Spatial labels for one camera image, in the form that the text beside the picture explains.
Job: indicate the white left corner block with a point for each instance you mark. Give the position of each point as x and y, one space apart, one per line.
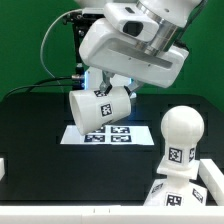
2 168

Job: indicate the white front border rail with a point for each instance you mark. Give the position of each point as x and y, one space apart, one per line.
110 215

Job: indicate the white right corner block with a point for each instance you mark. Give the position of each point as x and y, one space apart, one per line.
213 179

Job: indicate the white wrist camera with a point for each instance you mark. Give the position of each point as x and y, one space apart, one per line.
128 19

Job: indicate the white lamp base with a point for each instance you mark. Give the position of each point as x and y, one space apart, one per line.
176 189

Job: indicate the white paper sheet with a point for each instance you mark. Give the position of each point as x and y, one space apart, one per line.
109 135

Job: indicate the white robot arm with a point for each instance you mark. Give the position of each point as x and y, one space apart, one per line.
173 18

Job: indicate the white lamp shade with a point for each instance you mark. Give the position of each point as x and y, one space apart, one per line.
91 109

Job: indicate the black camera on stand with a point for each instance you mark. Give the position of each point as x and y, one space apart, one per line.
81 22

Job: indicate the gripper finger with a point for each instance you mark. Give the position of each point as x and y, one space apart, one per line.
134 86
106 86

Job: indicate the white lamp bulb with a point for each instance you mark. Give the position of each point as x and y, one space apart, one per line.
182 127

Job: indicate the white corner block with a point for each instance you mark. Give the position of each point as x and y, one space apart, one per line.
2 168
213 179

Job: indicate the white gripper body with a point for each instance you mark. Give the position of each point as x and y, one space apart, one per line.
105 48

